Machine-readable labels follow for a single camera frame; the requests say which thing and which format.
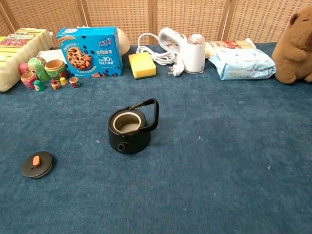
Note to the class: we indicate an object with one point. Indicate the large green nesting doll cup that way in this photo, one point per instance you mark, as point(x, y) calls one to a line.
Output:
point(56, 72)

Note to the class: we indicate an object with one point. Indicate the yellow sponge multipack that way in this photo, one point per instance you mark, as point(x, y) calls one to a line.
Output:
point(19, 56)

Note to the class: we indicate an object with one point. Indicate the light blue wet wipes pack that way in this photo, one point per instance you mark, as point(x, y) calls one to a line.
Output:
point(241, 64)

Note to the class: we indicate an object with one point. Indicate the small nesting doll cup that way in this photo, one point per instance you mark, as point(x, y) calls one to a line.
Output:
point(74, 83)

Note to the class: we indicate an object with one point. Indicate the white orange small carton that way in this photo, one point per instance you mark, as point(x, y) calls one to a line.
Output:
point(52, 54)

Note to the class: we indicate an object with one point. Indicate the pink nesting doll top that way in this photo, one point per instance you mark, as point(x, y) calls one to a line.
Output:
point(23, 68)

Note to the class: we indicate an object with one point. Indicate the blue cookie box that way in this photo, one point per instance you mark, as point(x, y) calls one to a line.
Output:
point(97, 46)

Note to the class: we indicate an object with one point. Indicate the yellow green sponge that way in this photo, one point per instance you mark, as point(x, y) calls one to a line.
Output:
point(142, 64)

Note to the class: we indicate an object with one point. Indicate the small red nesting doll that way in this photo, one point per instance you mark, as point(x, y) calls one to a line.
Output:
point(55, 85)

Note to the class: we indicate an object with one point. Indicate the small green nesting doll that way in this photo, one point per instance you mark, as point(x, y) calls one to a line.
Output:
point(39, 85)

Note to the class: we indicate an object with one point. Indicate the brown capybara plush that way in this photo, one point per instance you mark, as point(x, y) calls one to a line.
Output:
point(292, 48)

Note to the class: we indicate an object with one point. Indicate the beige round bowl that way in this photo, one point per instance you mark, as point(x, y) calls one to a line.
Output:
point(123, 40)

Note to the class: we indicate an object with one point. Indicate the tiny yellow nesting doll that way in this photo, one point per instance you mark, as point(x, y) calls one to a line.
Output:
point(63, 81)

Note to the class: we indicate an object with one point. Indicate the white handheld appliance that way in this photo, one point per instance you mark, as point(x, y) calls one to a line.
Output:
point(195, 56)

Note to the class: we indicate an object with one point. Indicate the pink nesting doll cup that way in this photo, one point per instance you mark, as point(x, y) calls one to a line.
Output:
point(28, 81)

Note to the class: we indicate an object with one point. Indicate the black lid orange knob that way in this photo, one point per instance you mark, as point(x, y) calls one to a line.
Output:
point(28, 170)

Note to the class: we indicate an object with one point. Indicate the wicker folding screen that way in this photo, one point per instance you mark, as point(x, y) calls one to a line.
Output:
point(122, 14)

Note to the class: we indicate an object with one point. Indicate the blue table cloth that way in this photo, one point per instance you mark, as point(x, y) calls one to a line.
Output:
point(195, 170)

